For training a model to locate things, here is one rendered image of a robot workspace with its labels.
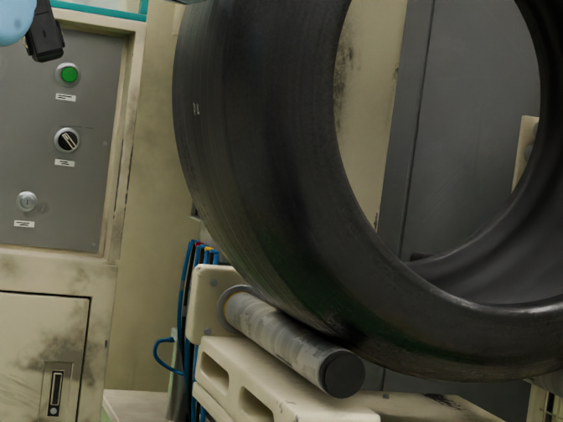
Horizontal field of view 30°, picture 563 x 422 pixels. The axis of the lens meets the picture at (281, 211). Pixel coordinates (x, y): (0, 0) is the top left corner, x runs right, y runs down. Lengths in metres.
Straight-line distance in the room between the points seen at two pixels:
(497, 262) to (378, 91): 0.27
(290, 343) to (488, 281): 0.34
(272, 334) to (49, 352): 0.60
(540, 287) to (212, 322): 0.40
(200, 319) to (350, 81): 0.36
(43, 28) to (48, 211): 0.73
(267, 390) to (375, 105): 0.47
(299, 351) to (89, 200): 0.71
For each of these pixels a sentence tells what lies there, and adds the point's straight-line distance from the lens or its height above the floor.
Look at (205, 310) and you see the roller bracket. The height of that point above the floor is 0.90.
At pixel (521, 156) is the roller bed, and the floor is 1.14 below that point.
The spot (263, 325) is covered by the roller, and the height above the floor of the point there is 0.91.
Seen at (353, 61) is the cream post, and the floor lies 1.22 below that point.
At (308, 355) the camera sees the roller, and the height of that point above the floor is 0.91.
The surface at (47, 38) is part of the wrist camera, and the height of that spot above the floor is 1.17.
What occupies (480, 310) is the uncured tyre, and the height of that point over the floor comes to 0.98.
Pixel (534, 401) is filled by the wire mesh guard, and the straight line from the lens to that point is 1.55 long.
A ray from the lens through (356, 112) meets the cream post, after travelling 1.36.
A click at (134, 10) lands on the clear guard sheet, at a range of 1.66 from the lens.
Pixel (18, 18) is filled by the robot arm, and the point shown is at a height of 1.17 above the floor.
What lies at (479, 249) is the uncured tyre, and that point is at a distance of 1.31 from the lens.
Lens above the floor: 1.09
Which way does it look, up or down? 3 degrees down
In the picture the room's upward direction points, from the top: 7 degrees clockwise
